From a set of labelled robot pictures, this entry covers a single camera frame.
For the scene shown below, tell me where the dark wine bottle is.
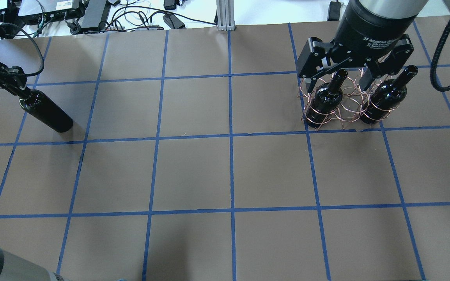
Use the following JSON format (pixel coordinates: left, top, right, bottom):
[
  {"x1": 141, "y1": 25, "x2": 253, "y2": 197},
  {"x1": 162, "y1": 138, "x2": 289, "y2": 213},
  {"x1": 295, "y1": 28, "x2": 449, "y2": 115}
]
[{"x1": 18, "y1": 88, "x2": 73, "y2": 133}]

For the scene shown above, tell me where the dark wine bottle front basket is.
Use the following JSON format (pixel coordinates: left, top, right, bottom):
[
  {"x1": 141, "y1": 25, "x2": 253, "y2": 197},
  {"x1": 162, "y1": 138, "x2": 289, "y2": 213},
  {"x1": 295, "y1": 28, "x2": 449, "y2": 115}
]
[{"x1": 305, "y1": 69, "x2": 348, "y2": 129}]

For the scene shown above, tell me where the dark wine bottle basket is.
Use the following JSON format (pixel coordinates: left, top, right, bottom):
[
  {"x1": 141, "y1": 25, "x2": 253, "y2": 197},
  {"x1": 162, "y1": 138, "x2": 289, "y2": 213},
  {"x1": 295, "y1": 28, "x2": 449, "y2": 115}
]
[
  {"x1": 360, "y1": 65, "x2": 419, "y2": 126},
  {"x1": 305, "y1": 69, "x2": 348, "y2": 129}
]

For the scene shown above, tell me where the dark wine bottle rear basket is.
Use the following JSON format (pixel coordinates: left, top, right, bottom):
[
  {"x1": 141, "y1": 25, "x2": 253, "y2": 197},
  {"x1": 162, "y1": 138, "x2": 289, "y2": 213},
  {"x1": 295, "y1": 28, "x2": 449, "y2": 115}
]
[{"x1": 360, "y1": 65, "x2": 419, "y2": 126}]

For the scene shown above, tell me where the black power brick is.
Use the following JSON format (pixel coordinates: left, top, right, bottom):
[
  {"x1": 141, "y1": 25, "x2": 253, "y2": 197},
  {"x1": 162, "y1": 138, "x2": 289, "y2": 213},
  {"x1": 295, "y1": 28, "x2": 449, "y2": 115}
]
[{"x1": 80, "y1": 0, "x2": 110, "y2": 33}]

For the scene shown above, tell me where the black power adapter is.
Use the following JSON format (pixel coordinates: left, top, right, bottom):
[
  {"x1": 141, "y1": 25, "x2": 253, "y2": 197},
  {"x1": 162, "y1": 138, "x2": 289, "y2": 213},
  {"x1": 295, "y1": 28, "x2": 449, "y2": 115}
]
[{"x1": 163, "y1": 14, "x2": 186, "y2": 30}]

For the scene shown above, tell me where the copper wire wine basket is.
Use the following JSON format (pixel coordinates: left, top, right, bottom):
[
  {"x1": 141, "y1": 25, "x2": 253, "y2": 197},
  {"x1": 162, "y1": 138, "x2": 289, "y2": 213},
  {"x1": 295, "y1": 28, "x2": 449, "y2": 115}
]
[{"x1": 298, "y1": 69, "x2": 398, "y2": 132}]

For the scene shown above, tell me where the aluminium frame post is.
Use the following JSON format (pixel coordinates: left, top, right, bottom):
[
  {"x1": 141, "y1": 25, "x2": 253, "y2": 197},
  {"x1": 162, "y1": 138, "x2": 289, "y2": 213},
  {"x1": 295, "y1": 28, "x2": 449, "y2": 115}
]
[{"x1": 216, "y1": 0, "x2": 236, "y2": 31}]

